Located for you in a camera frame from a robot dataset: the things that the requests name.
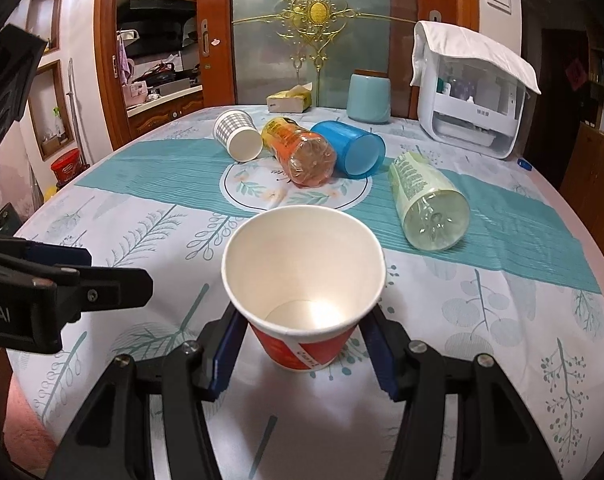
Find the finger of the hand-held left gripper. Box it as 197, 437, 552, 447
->
32, 267, 154, 326
0, 236, 93, 282

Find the white cloth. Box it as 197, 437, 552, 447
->
409, 20, 542, 96

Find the mop handle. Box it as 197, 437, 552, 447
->
67, 57, 83, 171

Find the wooden sideboard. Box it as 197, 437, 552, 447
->
559, 124, 604, 248

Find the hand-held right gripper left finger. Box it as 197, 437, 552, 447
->
44, 304, 249, 480

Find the glass door with gold ornament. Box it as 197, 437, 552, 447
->
230, 0, 419, 111

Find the wooden kitchen counter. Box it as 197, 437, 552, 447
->
126, 84, 205, 137

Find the yellow tissue box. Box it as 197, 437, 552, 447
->
266, 82, 314, 114

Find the white plastic storage box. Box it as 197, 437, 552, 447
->
418, 47, 528, 161

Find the checkered paper cup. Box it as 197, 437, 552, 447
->
213, 109, 264, 163

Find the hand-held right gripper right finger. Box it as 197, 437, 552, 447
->
358, 305, 563, 480

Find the pink hanging cloth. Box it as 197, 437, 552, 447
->
115, 34, 134, 84

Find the red bucket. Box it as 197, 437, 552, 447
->
50, 148, 83, 187

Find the pale green plastic bottle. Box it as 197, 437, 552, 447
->
387, 151, 471, 253

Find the orange plastic bottle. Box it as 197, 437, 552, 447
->
260, 116, 337, 189

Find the red and white paper cup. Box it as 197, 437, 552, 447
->
222, 205, 387, 372

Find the black range hood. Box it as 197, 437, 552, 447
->
116, 0, 198, 36

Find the blue plastic cup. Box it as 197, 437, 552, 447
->
310, 120, 387, 180

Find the light blue canister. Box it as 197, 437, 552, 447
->
345, 73, 392, 124

